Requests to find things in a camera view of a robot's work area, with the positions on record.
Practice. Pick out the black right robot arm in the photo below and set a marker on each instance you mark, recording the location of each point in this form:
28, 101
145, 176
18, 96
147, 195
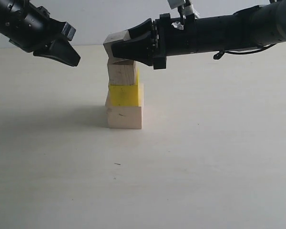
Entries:
246, 31

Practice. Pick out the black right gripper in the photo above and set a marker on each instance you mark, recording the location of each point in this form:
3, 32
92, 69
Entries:
175, 36

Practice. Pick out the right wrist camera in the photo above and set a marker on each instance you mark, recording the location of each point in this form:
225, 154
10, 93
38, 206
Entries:
184, 7

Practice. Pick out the small wooden cube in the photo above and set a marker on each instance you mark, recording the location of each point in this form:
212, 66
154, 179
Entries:
114, 38

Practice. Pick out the yellow cube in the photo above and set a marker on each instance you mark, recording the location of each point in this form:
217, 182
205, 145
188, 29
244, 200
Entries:
126, 95

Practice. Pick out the medium wooden cube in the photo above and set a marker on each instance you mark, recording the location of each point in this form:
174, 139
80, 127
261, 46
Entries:
122, 73

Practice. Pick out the large wooden cube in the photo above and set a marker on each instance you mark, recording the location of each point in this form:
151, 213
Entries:
125, 117

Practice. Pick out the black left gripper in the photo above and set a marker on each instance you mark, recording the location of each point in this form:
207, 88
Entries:
33, 30

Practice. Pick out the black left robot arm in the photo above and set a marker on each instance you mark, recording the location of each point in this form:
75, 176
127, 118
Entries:
5, 6

